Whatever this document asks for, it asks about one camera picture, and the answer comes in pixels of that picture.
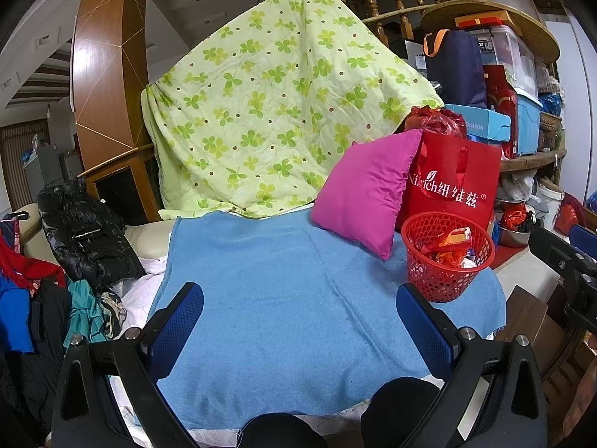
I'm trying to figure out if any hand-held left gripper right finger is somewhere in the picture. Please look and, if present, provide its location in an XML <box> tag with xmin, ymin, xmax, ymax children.
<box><xmin>396</xmin><ymin>284</ymin><xmax>547</xmax><ymax>448</ymax></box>

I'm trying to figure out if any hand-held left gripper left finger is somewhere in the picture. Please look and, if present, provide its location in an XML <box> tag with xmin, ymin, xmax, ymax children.
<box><xmin>51</xmin><ymin>282</ymin><xmax>205</xmax><ymax>448</ymax></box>

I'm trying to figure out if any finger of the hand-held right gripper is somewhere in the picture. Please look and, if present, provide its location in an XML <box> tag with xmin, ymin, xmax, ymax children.
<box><xmin>571</xmin><ymin>224</ymin><xmax>597</xmax><ymax>256</ymax></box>
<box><xmin>528</xmin><ymin>225</ymin><xmax>597</xmax><ymax>290</ymax></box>

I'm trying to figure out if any red plastic mesh basket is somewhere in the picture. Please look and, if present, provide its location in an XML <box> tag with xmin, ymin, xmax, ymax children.
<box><xmin>401</xmin><ymin>211</ymin><xmax>496</xmax><ymax>304</ymax></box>

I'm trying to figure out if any red cardboard box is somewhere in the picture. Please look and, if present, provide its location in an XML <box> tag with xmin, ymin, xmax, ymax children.
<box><xmin>436</xmin><ymin>226</ymin><xmax>473</xmax><ymax>248</ymax></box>

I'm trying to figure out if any metal basin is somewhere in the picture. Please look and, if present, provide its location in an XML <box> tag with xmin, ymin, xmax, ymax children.
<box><xmin>496</xmin><ymin>223</ymin><xmax>533</xmax><ymax>249</ymax></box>

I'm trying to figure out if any white plastic bucket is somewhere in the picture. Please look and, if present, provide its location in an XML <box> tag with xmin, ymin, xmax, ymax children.
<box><xmin>535</xmin><ymin>182</ymin><xmax>566</xmax><ymax>233</ymax></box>

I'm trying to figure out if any white bed sheet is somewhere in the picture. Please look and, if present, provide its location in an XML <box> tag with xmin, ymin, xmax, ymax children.
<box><xmin>107</xmin><ymin>256</ymin><xmax>374</xmax><ymax>448</ymax></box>

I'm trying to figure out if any wooden side table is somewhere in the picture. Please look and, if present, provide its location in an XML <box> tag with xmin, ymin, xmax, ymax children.
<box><xmin>493</xmin><ymin>284</ymin><xmax>597</xmax><ymax>386</ymax></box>

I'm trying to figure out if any camouflage cloth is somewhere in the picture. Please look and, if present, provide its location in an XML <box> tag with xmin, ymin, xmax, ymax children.
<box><xmin>97</xmin><ymin>291</ymin><xmax>128</xmax><ymax>337</ymax></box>

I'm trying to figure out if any person's right leg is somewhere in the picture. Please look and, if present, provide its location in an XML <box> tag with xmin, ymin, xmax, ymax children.
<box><xmin>361</xmin><ymin>376</ymin><xmax>449</xmax><ymax>448</ymax></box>

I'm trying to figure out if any teal garment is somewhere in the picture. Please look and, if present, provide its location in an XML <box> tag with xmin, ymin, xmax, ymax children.
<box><xmin>63</xmin><ymin>280</ymin><xmax>109</xmax><ymax>349</ymax></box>

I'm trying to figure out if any beige sofa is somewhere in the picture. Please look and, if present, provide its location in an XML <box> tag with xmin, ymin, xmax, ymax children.
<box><xmin>18</xmin><ymin>203</ymin><xmax>174</xmax><ymax>263</ymax></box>

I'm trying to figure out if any red paper gift bag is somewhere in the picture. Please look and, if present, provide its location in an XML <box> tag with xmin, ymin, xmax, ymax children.
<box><xmin>396</xmin><ymin>131</ymin><xmax>503</xmax><ymax>235</ymax></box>

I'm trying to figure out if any blue towel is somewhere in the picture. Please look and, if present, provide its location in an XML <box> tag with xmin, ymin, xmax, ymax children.
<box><xmin>147</xmin><ymin>208</ymin><xmax>507</xmax><ymax>431</ymax></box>

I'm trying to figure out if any blue plastic storage bin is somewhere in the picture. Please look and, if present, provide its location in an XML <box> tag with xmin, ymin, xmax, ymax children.
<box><xmin>510</xmin><ymin>91</ymin><xmax>545</xmax><ymax>158</ymax></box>

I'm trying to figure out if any black puffer jacket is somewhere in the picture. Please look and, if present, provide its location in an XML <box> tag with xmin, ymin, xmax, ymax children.
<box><xmin>37</xmin><ymin>182</ymin><xmax>148</xmax><ymax>293</ymax></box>

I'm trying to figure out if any black garment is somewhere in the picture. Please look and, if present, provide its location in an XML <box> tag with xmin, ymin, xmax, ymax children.
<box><xmin>0</xmin><ymin>280</ymin><xmax>72</xmax><ymax>432</ymax></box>

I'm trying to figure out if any magenta pillow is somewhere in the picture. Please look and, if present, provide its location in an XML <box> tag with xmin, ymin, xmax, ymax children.
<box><xmin>310</xmin><ymin>129</ymin><xmax>423</xmax><ymax>262</ymax></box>

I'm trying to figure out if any light blue cardboard box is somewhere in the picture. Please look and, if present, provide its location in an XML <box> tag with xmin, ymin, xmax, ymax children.
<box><xmin>442</xmin><ymin>103</ymin><xmax>512</xmax><ymax>144</ymax></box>

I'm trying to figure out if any red patterned gift bag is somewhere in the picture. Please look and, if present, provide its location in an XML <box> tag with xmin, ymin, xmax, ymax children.
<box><xmin>482</xmin><ymin>65</ymin><xmax>519</xmax><ymax>160</ymax></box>

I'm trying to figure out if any wooden cabinet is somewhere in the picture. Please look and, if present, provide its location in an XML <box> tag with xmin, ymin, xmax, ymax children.
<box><xmin>76</xmin><ymin>144</ymin><xmax>162</xmax><ymax>225</ymax></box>

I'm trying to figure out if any red garment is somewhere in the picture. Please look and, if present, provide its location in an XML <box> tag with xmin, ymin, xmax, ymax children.
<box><xmin>0</xmin><ymin>231</ymin><xmax>67</xmax><ymax>296</ymax></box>

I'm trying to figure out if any blue jacket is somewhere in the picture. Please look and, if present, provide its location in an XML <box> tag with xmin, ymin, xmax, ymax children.
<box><xmin>0</xmin><ymin>274</ymin><xmax>37</xmax><ymax>354</ymax></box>

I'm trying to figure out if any dark red knotted plastic bag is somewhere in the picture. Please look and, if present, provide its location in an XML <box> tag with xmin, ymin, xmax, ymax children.
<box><xmin>403</xmin><ymin>106</ymin><xmax>468</xmax><ymax>140</ymax></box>

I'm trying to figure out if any clear plastic storage box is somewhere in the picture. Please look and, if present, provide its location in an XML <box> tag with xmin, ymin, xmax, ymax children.
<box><xmin>466</xmin><ymin>25</ymin><xmax>538</xmax><ymax>100</ymax></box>

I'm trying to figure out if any grey cabinet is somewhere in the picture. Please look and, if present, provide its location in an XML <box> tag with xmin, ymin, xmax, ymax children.
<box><xmin>25</xmin><ymin>144</ymin><xmax>62</xmax><ymax>193</ymax></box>

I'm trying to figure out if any round bamboo tray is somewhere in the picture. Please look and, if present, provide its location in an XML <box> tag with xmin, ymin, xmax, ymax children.
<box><xmin>420</xmin><ymin>0</ymin><xmax>561</xmax><ymax>65</ymax></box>

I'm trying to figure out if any green clover print quilt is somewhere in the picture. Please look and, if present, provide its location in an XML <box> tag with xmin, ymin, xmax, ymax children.
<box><xmin>141</xmin><ymin>0</ymin><xmax>445</xmax><ymax>221</ymax></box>

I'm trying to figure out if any wooden pillar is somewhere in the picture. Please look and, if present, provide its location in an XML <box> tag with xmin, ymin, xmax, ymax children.
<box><xmin>70</xmin><ymin>0</ymin><xmax>151</xmax><ymax>169</ymax></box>

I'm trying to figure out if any navy bag with orange handles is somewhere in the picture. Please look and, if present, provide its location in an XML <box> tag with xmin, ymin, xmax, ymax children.
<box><xmin>422</xmin><ymin>29</ymin><xmax>488</xmax><ymax>109</ymax></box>

